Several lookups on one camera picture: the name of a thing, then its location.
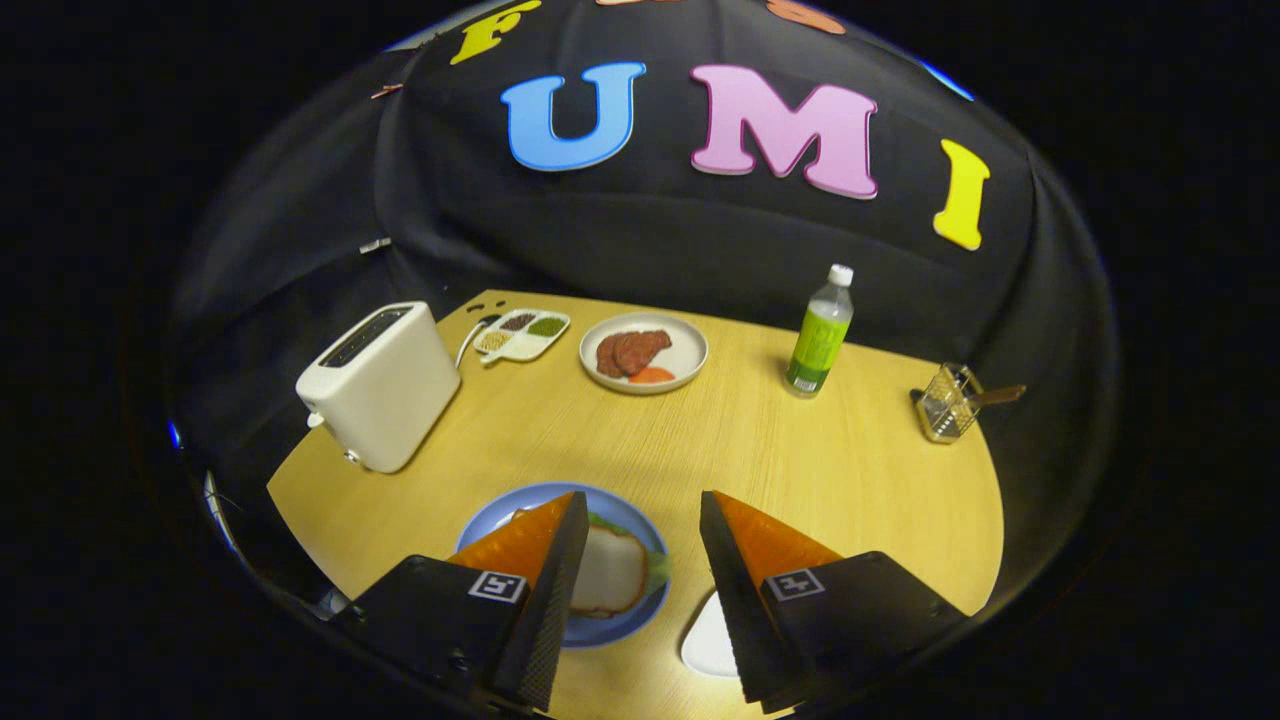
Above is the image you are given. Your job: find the black backdrop cloth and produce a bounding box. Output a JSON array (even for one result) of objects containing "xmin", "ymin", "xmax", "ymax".
[{"xmin": 165, "ymin": 0, "xmax": 1121, "ymax": 561}]

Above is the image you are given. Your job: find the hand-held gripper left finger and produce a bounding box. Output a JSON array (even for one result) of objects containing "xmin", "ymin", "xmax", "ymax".
[{"xmin": 330, "ymin": 490, "xmax": 591, "ymax": 713}]

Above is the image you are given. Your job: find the round white plate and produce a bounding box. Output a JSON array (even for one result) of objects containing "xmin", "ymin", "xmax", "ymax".
[{"xmin": 579, "ymin": 312, "xmax": 710, "ymax": 396}]

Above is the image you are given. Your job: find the white rounded square plate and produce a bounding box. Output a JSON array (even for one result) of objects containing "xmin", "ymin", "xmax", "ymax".
[{"xmin": 680, "ymin": 590, "xmax": 741, "ymax": 679}]

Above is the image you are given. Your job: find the green lettuce leaf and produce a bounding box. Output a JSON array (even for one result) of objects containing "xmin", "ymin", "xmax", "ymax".
[{"xmin": 585, "ymin": 512, "xmax": 673, "ymax": 601}]

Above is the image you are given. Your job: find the white divided condiment tray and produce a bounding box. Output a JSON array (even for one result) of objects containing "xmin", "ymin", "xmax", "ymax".
[{"xmin": 472, "ymin": 309, "xmax": 572, "ymax": 365}]

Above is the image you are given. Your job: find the bread slice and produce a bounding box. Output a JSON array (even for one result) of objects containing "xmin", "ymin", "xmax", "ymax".
[{"xmin": 568, "ymin": 527, "xmax": 651, "ymax": 618}]

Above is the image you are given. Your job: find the white toaster cable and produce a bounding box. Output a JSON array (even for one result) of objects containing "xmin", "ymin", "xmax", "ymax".
[{"xmin": 455, "ymin": 315, "xmax": 501, "ymax": 369}]

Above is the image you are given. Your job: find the white toaster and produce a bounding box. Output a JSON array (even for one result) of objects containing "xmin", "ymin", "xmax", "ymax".
[{"xmin": 295, "ymin": 301, "xmax": 463, "ymax": 475}]

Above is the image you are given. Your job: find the green drink bottle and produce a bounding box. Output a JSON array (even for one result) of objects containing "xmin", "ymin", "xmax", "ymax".
[{"xmin": 783, "ymin": 264, "xmax": 856, "ymax": 399}]

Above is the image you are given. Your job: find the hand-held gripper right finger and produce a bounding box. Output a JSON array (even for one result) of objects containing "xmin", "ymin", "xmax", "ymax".
[{"xmin": 699, "ymin": 490, "xmax": 971, "ymax": 715}]

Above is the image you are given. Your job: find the small wire basket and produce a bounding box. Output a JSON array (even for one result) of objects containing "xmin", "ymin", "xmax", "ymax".
[{"xmin": 910, "ymin": 362, "xmax": 1028, "ymax": 445}]

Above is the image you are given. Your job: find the blue plate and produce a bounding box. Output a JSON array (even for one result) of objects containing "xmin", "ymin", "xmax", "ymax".
[{"xmin": 455, "ymin": 482, "xmax": 673, "ymax": 650}]

